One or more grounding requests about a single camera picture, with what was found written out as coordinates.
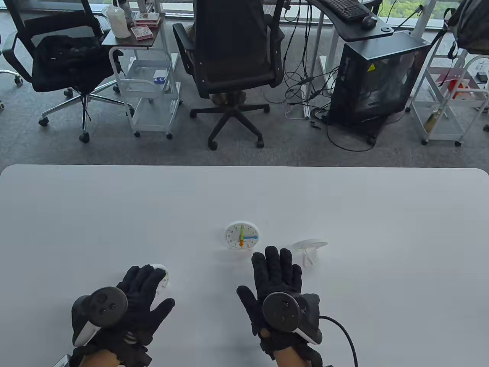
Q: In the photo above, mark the person's left hand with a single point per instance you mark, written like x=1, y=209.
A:
x=141, y=306

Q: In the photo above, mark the person's right hand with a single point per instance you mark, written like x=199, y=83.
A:
x=275, y=279

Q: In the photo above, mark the person's left thumb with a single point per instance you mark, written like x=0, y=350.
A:
x=163, y=309

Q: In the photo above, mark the person's right thumb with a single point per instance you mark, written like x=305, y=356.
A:
x=247, y=300

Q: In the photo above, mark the person's right little finger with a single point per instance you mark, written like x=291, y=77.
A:
x=297, y=279

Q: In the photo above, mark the person's right middle finger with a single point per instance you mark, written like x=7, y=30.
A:
x=272, y=267

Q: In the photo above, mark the person's left forearm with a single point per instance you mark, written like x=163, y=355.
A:
x=101, y=359

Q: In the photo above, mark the person's right forearm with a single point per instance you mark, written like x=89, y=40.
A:
x=290, y=358

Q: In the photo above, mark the white toy clock face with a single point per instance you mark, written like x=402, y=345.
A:
x=164, y=283

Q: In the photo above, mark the clear plastic clock stand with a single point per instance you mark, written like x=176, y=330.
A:
x=309, y=248

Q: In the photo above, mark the black controller on right hand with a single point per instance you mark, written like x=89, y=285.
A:
x=284, y=313

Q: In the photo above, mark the white toy clock coloured hands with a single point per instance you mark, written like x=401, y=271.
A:
x=241, y=234

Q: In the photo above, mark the white power strip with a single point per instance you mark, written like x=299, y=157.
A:
x=306, y=103

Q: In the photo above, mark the black computer tower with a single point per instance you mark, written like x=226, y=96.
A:
x=378, y=84

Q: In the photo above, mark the white rolling cart dark top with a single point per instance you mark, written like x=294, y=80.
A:
x=149, y=95

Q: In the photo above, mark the blue and white small box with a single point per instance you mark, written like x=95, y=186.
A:
x=160, y=79

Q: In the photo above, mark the black curved desk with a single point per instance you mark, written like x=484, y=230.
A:
x=355, y=28

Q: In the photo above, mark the black office chair chrome base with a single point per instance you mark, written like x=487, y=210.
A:
x=65, y=65

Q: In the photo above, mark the black computer mouse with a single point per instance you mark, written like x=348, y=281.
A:
x=369, y=21

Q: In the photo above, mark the red card box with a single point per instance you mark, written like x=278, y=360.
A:
x=147, y=17
x=142, y=33

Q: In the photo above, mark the black keyboard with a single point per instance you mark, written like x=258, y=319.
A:
x=345, y=7

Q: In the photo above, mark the white plastic jar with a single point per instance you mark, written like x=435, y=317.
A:
x=117, y=21

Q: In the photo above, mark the dark backpack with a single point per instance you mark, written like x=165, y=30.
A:
x=471, y=23

